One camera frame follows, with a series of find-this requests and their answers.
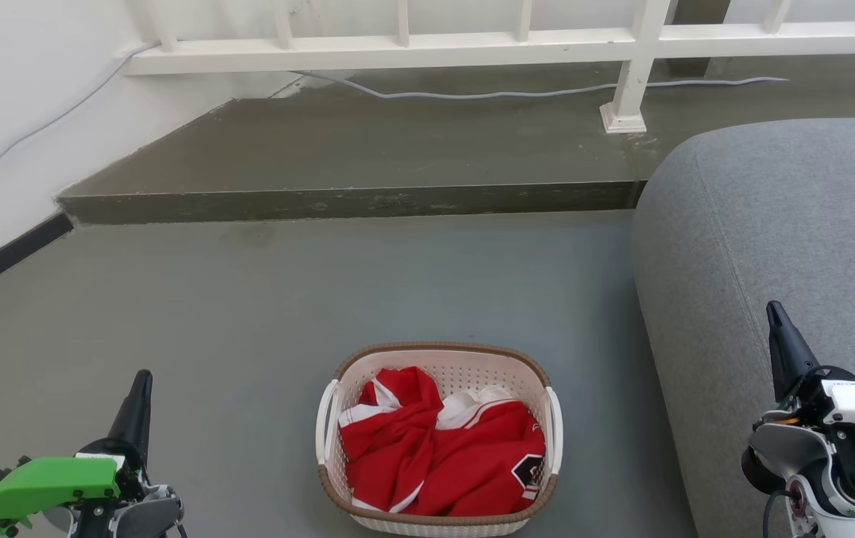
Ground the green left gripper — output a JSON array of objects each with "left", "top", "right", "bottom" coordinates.
[{"left": 0, "top": 369, "right": 154, "bottom": 538}]

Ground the white plastic laundry basket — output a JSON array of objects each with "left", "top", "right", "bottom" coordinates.
[{"left": 315, "top": 342, "right": 564, "bottom": 538}]

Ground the grey fabric sofa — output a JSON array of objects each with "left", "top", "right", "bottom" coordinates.
[{"left": 631, "top": 117, "right": 855, "bottom": 538}]

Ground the black baseboard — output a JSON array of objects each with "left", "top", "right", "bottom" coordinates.
[{"left": 0, "top": 212, "right": 75, "bottom": 307}]

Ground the red and white garment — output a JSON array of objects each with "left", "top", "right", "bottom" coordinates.
[{"left": 338, "top": 366, "right": 548, "bottom": 518}]

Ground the raised concrete step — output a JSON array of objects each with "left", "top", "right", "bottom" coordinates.
[{"left": 55, "top": 56, "right": 855, "bottom": 226}]

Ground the white railing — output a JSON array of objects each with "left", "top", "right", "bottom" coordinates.
[{"left": 121, "top": 0, "right": 855, "bottom": 135}]

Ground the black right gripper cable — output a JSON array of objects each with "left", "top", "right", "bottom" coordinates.
[{"left": 762, "top": 489, "right": 794, "bottom": 538}]

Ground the grey cable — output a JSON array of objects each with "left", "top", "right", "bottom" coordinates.
[
  {"left": 0, "top": 41, "right": 161, "bottom": 195},
  {"left": 291, "top": 70, "right": 791, "bottom": 102}
]

